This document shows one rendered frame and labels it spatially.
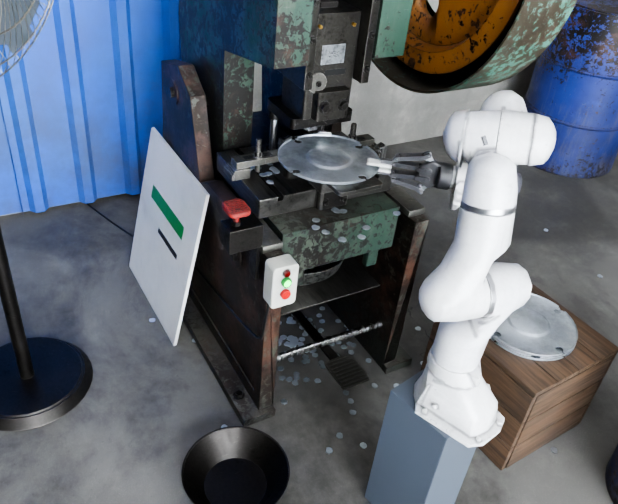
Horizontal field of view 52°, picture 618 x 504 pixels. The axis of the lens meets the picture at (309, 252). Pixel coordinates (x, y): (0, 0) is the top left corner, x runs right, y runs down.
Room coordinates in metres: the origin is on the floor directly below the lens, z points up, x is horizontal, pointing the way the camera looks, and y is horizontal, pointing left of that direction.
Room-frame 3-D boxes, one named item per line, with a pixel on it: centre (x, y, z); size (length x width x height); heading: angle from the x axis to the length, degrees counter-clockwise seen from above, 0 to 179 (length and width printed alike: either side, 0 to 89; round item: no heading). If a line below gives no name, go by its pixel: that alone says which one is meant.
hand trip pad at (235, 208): (1.34, 0.19, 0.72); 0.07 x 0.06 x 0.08; 33
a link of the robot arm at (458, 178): (1.56, -0.39, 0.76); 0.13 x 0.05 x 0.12; 175
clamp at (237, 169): (1.62, 0.18, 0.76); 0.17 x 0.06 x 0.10; 123
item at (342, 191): (1.57, -0.05, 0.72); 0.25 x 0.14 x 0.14; 33
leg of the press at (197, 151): (1.69, 0.34, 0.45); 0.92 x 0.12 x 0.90; 33
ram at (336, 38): (1.68, 0.02, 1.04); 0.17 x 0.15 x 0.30; 33
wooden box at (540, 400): (1.49, -0.69, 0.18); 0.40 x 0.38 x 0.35; 36
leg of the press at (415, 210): (1.98, -0.11, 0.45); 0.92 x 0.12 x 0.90; 33
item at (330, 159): (1.61, -0.03, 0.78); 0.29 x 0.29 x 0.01
